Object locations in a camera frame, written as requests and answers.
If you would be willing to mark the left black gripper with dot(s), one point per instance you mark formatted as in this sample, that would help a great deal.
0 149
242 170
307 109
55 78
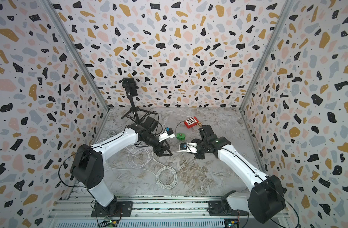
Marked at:
161 153

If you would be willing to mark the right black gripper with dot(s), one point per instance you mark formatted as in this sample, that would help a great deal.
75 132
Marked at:
198 156

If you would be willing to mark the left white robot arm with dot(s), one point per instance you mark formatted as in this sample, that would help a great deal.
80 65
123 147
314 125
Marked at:
88 164

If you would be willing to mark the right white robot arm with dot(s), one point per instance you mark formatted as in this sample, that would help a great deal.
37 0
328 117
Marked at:
265 198

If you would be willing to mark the green tape roll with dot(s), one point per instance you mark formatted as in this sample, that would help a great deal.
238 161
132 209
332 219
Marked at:
181 136

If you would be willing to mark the red grid box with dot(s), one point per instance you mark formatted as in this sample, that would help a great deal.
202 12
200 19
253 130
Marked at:
191 122

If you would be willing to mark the right circuit board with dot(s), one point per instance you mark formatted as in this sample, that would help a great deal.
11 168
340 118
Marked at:
231 223

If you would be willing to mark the circuit board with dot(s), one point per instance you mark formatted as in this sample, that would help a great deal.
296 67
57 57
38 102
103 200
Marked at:
111 224
231 223

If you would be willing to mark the left circuit board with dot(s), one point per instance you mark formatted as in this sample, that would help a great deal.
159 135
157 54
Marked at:
111 224

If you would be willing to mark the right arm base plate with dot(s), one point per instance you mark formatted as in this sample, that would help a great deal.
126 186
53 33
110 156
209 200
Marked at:
218 208

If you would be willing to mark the black camera on tripod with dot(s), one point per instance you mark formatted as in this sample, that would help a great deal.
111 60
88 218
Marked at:
136 114

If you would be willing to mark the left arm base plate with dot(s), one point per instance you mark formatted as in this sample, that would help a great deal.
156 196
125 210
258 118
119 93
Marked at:
114 209

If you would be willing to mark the aluminium rail frame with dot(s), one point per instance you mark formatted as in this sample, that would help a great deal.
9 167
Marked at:
153 212

